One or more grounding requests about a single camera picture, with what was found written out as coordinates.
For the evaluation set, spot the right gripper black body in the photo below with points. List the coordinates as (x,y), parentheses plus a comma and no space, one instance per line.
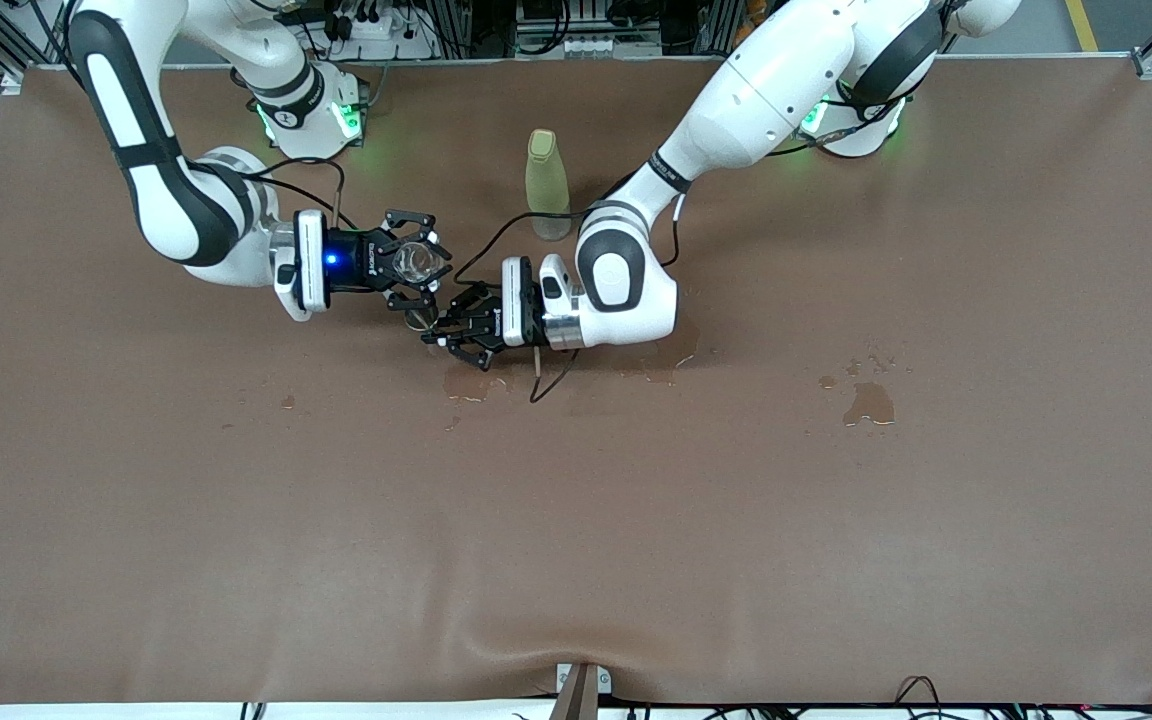
(356,264)

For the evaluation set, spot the steel jigger cup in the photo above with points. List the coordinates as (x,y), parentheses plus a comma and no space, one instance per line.
(421,320)

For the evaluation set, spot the clear glass measuring cup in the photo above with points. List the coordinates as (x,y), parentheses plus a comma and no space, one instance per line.
(418,262)

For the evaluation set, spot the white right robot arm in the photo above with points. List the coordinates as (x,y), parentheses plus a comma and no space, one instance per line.
(166,200)

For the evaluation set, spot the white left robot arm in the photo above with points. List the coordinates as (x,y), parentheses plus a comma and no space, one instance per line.
(756,90)

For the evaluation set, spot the brown liquid puddle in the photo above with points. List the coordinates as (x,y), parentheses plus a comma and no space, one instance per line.
(471,385)
(681,358)
(871,405)

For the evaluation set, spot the yellow-green bottle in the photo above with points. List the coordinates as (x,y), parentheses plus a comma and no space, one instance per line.
(546,170)

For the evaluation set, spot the white power strip with plugs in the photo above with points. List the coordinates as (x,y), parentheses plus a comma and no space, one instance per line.
(371,28)

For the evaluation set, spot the brown table mat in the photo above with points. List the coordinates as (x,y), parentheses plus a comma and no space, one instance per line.
(576,550)

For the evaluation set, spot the orange snack packets pile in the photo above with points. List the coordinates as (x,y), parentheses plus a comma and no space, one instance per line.
(756,10)

